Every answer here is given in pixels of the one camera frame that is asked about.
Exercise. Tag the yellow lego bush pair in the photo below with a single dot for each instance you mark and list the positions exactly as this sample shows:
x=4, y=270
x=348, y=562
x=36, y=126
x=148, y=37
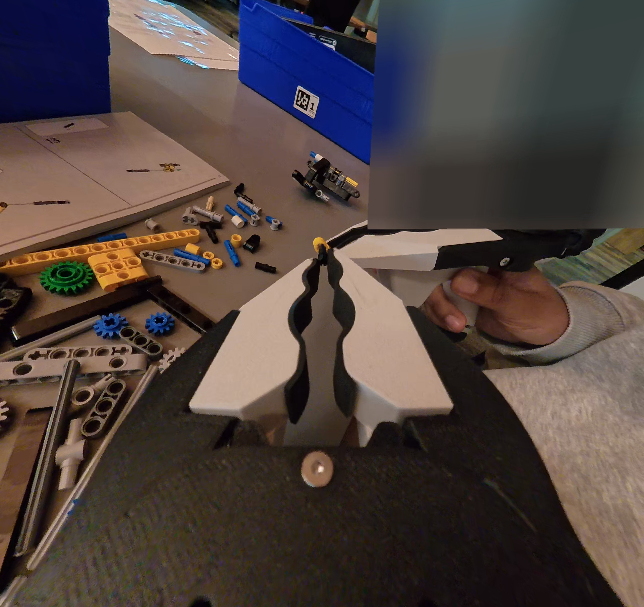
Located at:
x=217, y=263

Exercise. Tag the large blue storage bin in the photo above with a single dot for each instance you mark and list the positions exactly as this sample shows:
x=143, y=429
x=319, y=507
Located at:
x=50, y=43

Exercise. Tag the white lego axle connector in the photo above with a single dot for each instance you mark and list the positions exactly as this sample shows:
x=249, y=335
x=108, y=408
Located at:
x=70, y=453

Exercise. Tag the dark grey lego liftarm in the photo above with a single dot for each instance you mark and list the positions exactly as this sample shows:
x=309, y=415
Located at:
x=103, y=408

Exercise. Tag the lego instruction booklet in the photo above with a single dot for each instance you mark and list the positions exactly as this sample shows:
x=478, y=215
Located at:
x=110, y=169

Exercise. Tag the yellow lego cylinder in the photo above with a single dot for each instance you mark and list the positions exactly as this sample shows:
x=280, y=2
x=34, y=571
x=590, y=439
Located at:
x=192, y=248

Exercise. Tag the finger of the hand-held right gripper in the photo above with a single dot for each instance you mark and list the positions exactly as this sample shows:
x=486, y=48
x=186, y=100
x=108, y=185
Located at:
x=427, y=237
x=397, y=254

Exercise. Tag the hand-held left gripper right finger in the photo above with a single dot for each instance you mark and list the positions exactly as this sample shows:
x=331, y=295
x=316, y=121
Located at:
x=390, y=360

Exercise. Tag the small light grey lego gear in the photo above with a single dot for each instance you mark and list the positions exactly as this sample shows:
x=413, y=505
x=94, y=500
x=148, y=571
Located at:
x=170, y=359

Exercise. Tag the black lego assembly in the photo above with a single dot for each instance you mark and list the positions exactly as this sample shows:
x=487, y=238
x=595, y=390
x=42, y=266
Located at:
x=327, y=179

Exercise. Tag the long yellow lego beam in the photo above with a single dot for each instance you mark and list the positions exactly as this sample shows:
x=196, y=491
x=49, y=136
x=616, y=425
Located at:
x=90, y=250

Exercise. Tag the blue lego gear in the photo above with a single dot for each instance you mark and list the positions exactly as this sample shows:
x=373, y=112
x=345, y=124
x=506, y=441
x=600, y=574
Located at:
x=160, y=323
x=110, y=326

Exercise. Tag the person's right hand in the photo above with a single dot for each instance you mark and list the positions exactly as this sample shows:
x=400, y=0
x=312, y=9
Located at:
x=518, y=305

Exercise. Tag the thin grey lego liftarm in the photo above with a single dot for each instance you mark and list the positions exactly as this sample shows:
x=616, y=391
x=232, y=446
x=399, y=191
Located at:
x=166, y=259

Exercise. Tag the grey lego axle connector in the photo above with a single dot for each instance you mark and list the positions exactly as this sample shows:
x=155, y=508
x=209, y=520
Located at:
x=201, y=214

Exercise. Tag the short dark grey lego beam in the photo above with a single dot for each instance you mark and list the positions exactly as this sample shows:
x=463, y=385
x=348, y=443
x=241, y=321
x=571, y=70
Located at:
x=141, y=341

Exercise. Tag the white printed paper sheet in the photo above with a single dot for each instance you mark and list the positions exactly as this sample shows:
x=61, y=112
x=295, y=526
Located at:
x=166, y=30

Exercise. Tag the person's right forearm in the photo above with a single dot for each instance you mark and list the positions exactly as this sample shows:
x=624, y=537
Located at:
x=598, y=320

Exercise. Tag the blue storage bin with tag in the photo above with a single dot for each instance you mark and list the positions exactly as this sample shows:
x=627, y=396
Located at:
x=281, y=68

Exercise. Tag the yellow lego T-shaped beam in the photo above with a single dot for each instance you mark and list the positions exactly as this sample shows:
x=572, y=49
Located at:
x=118, y=270

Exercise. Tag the dark brown flat strip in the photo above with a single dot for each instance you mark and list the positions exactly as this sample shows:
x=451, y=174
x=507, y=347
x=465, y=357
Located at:
x=17, y=476

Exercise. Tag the black lego elbow piece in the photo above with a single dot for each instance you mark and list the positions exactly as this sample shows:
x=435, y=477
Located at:
x=251, y=243

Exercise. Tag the person's grey sweater torso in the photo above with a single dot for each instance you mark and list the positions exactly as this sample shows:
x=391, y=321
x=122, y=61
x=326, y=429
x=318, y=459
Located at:
x=588, y=456

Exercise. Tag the long black lego beam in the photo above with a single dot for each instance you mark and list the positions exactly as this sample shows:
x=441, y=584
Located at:
x=85, y=310

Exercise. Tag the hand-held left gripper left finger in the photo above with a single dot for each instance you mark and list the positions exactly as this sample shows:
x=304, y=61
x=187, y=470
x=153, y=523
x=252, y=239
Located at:
x=246, y=360

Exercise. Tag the black lego pin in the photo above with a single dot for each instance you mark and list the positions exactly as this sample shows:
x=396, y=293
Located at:
x=265, y=266

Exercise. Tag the long light grey lego beam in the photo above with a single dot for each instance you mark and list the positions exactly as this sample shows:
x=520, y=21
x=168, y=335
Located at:
x=60, y=368

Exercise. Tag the thin light grey lego beam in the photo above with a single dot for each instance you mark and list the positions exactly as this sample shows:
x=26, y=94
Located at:
x=75, y=353

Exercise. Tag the blue lego axle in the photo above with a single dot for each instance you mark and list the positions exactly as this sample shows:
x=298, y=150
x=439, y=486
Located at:
x=111, y=237

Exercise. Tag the small dark lego pin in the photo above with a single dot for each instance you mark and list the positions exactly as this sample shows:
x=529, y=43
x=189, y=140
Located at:
x=322, y=257

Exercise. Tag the black box in bin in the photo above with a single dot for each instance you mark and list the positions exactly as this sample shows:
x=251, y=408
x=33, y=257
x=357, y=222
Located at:
x=342, y=46

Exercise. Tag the black lego frame pieces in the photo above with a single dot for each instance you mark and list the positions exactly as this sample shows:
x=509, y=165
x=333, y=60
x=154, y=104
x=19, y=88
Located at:
x=12, y=302

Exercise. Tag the long grey lego axle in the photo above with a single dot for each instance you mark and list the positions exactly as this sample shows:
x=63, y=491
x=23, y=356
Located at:
x=95, y=461
x=50, y=337

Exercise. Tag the blue pin with grey bush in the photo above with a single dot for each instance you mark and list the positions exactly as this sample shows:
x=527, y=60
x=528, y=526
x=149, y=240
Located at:
x=274, y=223

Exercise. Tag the large light grey lego gear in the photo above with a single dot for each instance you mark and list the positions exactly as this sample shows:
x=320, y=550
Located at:
x=4, y=415

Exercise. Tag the short black lego beam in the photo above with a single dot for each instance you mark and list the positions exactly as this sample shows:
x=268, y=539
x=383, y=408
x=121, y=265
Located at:
x=181, y=310

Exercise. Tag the blue pin with white bush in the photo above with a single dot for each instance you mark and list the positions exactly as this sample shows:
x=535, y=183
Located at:
x=235, y=216

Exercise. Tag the long blue lego pin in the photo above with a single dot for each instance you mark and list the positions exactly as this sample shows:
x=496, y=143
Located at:
x=191, y=257

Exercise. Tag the small yellow lego bush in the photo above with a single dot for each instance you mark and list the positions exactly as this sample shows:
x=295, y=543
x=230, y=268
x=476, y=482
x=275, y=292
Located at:
x=320, y=243

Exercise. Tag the small grey lego pin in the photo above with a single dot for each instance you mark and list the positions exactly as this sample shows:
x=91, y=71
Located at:
x=152, y=224

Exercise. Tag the grey and blue lego pin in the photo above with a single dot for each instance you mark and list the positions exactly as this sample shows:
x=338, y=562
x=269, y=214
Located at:
x=249, y=207

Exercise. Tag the green lego gear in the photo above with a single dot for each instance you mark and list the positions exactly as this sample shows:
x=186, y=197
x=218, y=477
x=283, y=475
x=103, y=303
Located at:
x=66, y=278

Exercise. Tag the long black lego axle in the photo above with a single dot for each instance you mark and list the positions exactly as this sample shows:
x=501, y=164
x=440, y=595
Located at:
x=48, y=456

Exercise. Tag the black lego cross connector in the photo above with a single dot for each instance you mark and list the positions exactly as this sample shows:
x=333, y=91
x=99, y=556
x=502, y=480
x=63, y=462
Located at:
x=211, y=232

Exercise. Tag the black lego pin connector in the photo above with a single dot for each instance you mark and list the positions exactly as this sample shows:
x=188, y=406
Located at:
x=243, y=191

